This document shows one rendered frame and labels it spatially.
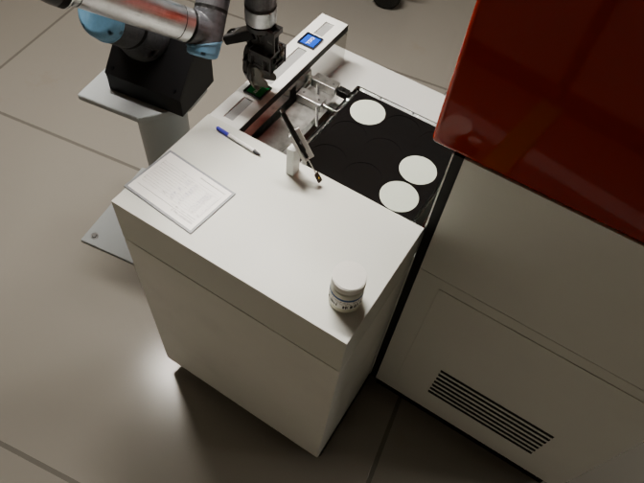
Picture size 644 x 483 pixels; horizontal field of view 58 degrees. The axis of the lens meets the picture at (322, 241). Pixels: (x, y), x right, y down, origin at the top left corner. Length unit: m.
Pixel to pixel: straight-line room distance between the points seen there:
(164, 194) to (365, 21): 2.40
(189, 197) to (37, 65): 2.12
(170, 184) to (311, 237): 0.36
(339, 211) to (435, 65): 2.11
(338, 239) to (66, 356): 1.32
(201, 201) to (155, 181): 0.12
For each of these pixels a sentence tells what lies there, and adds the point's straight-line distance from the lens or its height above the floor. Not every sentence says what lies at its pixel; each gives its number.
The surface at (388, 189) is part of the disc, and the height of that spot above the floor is 0.90.
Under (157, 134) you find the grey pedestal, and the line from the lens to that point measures 1.94.
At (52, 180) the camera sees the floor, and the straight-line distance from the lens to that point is 2.82.
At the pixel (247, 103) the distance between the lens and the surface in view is 1.59.
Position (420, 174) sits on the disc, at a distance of 1.55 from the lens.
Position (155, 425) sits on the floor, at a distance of 2.16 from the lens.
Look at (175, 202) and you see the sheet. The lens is 1.37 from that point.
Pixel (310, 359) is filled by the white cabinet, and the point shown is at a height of 0.79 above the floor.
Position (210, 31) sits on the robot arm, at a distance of 1.40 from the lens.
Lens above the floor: 2.03
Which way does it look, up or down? 56 degrees down
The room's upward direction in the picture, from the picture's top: 7 degrees clockwise
